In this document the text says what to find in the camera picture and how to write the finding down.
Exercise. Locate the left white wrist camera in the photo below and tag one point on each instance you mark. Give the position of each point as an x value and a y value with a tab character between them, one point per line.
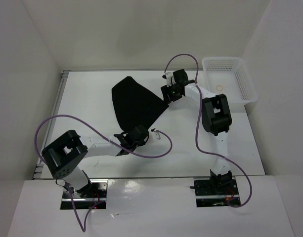
155	135

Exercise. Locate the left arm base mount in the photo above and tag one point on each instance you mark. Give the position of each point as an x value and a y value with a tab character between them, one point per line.
96	195

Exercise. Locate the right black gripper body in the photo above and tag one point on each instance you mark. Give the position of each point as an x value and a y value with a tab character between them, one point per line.
173	93

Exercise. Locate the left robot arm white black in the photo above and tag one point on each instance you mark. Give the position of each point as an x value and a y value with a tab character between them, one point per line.
63	155

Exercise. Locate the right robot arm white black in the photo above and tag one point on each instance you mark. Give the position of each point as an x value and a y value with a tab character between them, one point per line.
214	113

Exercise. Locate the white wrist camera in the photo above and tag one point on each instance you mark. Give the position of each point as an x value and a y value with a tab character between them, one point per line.
168	76
155	135

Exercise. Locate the white plastic perforated basket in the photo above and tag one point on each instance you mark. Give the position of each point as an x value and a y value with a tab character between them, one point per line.
230	76

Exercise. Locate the black skirt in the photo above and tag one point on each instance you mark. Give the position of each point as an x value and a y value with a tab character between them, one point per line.
135	105

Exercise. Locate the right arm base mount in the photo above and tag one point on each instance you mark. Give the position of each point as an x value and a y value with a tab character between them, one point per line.
217	190

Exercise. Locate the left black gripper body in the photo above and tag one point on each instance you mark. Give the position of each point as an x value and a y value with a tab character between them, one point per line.
144	141

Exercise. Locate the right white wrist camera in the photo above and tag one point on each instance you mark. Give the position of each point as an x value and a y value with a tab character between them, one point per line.
168	76

